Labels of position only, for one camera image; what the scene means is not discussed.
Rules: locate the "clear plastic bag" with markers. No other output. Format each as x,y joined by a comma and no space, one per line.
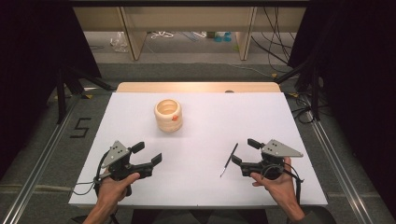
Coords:
118,42

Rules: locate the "person's left hand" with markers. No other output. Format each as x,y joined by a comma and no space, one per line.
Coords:
112,193

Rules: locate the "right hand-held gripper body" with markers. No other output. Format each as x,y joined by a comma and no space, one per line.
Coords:
271,165

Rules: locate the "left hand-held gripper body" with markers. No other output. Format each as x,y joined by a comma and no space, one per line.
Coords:
120,161

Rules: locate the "thin black pen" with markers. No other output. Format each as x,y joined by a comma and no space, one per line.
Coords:
229,160

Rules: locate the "light wooden table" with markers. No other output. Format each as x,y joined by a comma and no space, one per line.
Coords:
199,87

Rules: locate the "wooden background shelf unit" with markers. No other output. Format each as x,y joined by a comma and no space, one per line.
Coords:
193,14

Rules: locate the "person's dark trousers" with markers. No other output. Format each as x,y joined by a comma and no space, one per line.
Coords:
199,217

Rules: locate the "black curtain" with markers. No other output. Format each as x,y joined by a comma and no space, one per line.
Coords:
358,77
34,77

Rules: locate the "beige ribbed pen holder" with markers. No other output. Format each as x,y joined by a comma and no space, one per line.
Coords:
168,119

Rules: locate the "black metal stand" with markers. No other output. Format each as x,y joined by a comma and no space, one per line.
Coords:
314,90
62,93

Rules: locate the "person's right hand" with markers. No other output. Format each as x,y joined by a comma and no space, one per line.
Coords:
280,189

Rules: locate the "silver metal floor rail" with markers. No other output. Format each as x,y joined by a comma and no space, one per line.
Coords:
337,168
37,161

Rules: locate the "blue plastic objects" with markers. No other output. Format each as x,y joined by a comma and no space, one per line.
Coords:
223,37

